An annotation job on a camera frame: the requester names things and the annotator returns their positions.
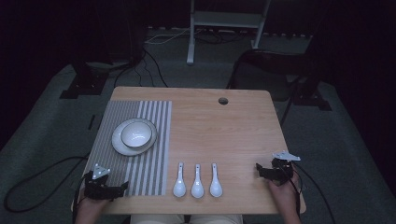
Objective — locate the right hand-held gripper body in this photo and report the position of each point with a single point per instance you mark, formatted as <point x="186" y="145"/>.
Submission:
<point x="280" y="171"/>

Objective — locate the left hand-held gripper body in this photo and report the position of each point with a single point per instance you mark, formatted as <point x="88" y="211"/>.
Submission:
<point x="96" y="186"/>

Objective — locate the person's left hand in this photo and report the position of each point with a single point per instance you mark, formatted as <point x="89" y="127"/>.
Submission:
<point x="90" y="203"/>

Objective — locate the person's right hand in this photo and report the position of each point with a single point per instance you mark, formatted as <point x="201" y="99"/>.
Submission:
<point x="281" y="193"/>

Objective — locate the grey striped placemat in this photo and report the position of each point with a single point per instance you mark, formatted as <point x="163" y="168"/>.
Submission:
<point x="149" y="174"/>

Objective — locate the white plate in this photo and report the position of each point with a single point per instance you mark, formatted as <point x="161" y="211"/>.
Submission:
<point x="120" y="146"/>

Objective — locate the white ceramic spoon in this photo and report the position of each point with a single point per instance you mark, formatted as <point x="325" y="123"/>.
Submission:
<point x="179" y="188"/>
<point x="216" y="188"/>
<point x="197" y="189"/>

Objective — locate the white bowl with dark rim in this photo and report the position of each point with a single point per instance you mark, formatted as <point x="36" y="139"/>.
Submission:
<point x="137" y="133"/>

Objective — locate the person's legs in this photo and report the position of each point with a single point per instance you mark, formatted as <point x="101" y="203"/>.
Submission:
<point x="186" y="219"/>

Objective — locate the black stand base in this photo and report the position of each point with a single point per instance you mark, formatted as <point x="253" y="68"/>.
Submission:
<point x="313" y="101"/>
<point x="84" y="87"/>

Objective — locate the white metal stand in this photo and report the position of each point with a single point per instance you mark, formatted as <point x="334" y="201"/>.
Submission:
<point x="224" y="19"/>

